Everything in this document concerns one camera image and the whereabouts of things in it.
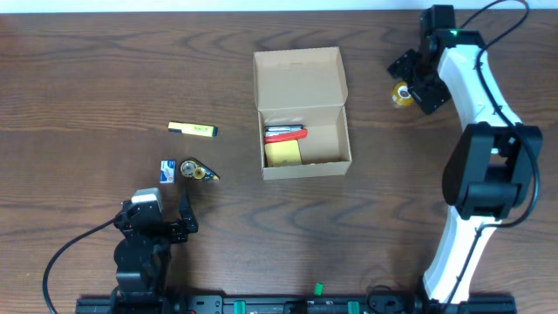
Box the yellow highlighter pen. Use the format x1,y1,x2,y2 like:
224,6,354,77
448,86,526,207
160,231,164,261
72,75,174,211
167,121,218,138

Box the small blue staples box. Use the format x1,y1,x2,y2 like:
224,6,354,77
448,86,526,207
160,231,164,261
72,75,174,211
160,160,176,184

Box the yellow sticky note pad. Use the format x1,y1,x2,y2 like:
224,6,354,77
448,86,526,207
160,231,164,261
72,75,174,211
264,140,302,167

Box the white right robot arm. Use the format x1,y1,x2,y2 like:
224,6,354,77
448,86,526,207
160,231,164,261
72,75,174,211
388,24,542,311

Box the red stapler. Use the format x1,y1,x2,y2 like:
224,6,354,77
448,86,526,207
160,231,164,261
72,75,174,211
264,125,308,144

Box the clear tape roll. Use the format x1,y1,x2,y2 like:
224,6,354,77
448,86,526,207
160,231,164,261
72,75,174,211
391,81,413,107

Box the yellow black correction tape dispenser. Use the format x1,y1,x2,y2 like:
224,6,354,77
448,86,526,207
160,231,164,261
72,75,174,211
180,158,220,181

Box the cardboard box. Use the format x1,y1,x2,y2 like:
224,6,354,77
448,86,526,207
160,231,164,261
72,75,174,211
253,47,352,181

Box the green clip on rail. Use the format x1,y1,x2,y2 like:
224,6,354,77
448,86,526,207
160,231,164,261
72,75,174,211
314,283,323,297

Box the black aluminium mounting rail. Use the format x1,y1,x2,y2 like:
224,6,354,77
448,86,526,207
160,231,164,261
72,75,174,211
75,292,518,314

